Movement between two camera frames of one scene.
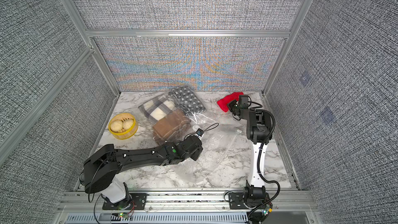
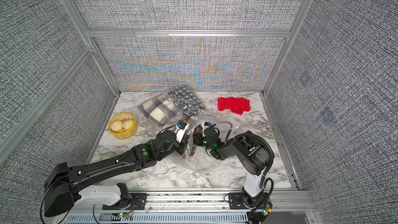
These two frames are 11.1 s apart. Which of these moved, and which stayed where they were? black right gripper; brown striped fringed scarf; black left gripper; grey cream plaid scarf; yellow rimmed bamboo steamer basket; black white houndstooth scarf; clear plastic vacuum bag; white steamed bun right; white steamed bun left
Moved: black left gripper; black right gripper; brown striped fringed scarf; clear plastic vacuum bag
Stayed: white steamed bun right; yellow rimmed bamboo steamer basket; black white houndstooth scarf; white steamed bun left; grey cream plaid scarf
